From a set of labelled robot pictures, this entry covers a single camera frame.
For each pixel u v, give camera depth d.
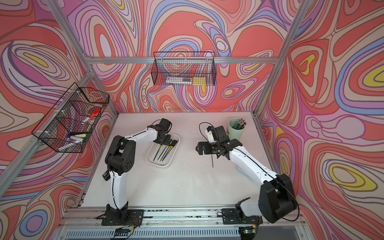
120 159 0.56
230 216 0.73
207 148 0.73
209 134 0.77
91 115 0.77
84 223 0.75
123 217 0.65
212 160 0.93
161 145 0.99
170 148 0.99
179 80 0.82
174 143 1.00
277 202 0.41
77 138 0.70
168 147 0.99
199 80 0.91
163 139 0.83
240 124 0.90
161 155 0.96
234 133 0.91
